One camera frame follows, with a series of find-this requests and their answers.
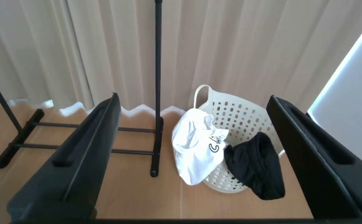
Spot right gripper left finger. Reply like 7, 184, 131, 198
7, 92, 122, 220

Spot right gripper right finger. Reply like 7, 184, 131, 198
266, 95, 362, 220

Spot white printed garment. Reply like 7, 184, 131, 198
171, 108, 230, 186

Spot white laundry basket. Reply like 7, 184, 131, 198
193, 84, 286, 194

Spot black clothes rack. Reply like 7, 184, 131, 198
0, 0, 164, 178

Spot black garment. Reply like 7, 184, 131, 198
223, 131, 286, 201

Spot beige curtain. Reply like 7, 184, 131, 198
0, 0, 362, 116

